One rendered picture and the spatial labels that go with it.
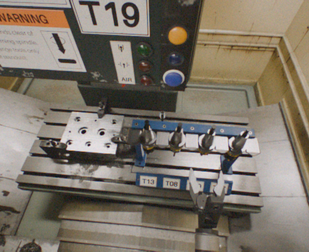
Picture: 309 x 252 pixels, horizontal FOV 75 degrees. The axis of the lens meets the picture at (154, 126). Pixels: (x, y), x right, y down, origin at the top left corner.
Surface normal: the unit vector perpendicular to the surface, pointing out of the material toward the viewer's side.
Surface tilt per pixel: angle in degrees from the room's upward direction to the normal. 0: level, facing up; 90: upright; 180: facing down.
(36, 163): 0
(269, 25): 90
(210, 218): 60
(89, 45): 90
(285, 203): 24
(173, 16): 90
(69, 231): 7
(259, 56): 90
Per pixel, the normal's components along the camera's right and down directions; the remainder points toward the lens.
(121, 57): -0.10, 0.84
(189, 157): -0.01, -0.54
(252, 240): -0.41, -0.53
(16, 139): 0.40, -0.47
